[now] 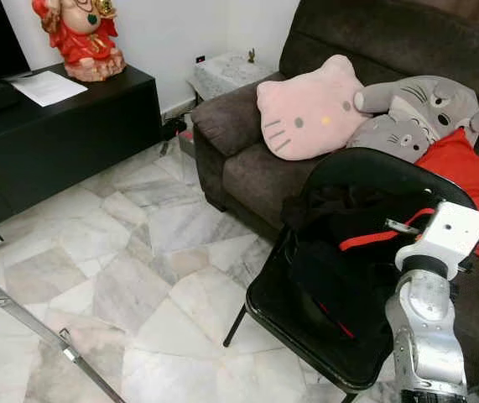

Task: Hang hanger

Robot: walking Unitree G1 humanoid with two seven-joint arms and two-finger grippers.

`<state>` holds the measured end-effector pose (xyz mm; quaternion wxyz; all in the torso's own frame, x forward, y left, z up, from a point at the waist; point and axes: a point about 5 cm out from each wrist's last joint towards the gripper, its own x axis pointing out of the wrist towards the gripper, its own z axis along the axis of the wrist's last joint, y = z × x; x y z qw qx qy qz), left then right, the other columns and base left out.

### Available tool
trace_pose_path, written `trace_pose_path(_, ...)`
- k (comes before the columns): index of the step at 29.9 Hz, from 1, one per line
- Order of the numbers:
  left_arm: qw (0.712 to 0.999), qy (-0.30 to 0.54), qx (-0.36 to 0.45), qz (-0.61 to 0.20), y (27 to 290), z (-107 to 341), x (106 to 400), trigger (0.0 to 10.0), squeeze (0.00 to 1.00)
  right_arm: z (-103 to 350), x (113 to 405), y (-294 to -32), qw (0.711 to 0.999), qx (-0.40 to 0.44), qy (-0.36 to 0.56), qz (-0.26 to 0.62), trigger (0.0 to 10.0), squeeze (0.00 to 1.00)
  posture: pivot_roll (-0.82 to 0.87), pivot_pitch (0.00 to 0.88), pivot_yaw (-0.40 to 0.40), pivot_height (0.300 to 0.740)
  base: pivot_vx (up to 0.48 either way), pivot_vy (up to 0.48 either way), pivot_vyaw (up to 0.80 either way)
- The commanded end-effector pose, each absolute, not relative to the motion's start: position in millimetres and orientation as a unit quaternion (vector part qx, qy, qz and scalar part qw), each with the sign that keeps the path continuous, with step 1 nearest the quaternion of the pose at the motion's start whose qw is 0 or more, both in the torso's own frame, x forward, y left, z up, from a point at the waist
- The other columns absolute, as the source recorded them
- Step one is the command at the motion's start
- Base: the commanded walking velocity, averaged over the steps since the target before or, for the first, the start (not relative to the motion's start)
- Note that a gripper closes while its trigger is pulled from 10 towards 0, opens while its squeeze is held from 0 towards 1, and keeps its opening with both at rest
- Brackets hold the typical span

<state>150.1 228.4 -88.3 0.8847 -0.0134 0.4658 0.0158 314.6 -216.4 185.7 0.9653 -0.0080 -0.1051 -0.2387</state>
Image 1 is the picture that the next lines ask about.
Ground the small grey totoro plush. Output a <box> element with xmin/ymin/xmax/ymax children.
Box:
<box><xmin>346</xmin><ymin>113</ymin><xmax>429</xmax><ymax>165</ymax></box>

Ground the black TV console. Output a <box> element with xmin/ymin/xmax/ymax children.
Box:
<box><xmin>0</xmin><ymin>63</ymin><xmax>163</xmax><ymax>240</ymax></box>

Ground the red laughing buddha statue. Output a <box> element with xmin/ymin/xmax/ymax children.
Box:
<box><xmin>31</xmin><ymin>0</ymin><xmax>127</xmax><ymax>82</ymax></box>

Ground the pink cat face pillow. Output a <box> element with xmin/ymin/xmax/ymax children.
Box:
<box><xmin>256</xmin><ymin>55</ymin><xmax>370</xmax><ymax>162</ymax></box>

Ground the black garment with red stripes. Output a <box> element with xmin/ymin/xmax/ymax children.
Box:
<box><xmin>281</xmin><ymin>181</ymin><xmax>475</xmax><ymax>345</ymax></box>

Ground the dark brown sofa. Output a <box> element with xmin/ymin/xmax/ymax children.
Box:
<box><xmin>190</xmin><ymin>0</ymin><xmax>479</xmax><ymax>403</ymax></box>

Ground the side table with lace cloth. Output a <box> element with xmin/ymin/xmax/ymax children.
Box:
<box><xmin>190</xmin><ymin>50</ymin><xmax>278</xmax><ymax>102</ymax></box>

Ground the large grey totoro plush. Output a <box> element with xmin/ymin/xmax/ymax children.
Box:
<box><xmin>355</xmin><ymin>76</ymin><xmax>479</xmax><ymax>149</ymax></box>

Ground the red cushion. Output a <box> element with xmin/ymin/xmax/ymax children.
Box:
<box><xmin>414</xmin><ymin>128</ymin><xmax>479</xmax><ymax>278</ymax></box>

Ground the white paper sheet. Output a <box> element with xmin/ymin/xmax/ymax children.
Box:
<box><xmin>8</xmin><ymin>71</ymin><xmax>89</xmax><ymax>107</ymax></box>

